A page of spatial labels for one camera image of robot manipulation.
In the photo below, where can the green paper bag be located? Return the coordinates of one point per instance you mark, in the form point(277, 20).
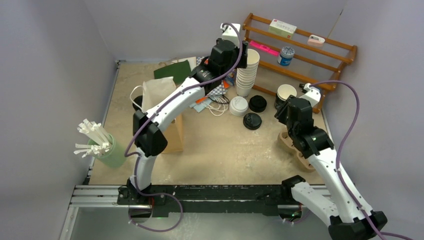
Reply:
point(179, 71)

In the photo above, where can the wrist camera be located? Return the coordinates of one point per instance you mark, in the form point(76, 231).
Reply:
point(310, 93)
point(230, 33)

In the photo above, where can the white paper cup stack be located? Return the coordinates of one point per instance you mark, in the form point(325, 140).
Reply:
point(245, 77)

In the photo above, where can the pink highlighter pen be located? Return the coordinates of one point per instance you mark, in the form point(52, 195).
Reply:
point(264, 48)

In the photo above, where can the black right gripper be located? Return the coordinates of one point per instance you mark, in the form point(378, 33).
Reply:
point(281, 112)

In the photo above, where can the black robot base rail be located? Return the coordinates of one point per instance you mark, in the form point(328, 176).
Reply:
point(265, 199)

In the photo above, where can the green cup of stirrers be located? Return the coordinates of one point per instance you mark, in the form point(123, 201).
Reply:
point(101, 145)

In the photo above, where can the small black lid stack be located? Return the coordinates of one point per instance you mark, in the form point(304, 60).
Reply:
point(137, 103)

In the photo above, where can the black cup with white cup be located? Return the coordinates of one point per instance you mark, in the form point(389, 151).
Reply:
point(283, 92)

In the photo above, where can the blue lidded jar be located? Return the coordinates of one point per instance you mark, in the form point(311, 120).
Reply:
point(285, 56)

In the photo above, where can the white green box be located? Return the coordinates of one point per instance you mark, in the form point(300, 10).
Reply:
point(282, 29)

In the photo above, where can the single black cup lid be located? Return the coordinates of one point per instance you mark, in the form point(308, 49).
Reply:
point(252, 121)

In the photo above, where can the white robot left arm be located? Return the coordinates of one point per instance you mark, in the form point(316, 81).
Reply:
point(149, 126)

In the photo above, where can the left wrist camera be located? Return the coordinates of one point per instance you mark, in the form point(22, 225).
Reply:
point(230, 33)

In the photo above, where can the blue checkered paper bag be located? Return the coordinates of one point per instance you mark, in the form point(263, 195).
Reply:
point(217, 95)

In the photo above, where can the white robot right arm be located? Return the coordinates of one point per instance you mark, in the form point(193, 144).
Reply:
point(346, 214)

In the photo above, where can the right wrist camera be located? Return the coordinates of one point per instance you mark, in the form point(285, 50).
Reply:
point(310, 93)

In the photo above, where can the wooden shelf rack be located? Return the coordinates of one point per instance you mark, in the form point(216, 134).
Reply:
point(344, 61)

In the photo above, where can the pink white tape dispenser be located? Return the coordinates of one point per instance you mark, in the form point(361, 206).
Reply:
point(316, 41)

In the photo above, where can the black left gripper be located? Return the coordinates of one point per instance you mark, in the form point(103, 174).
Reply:
point(242, 63)

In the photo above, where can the white cup lid stack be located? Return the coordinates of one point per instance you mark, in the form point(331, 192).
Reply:
point(238, 106)

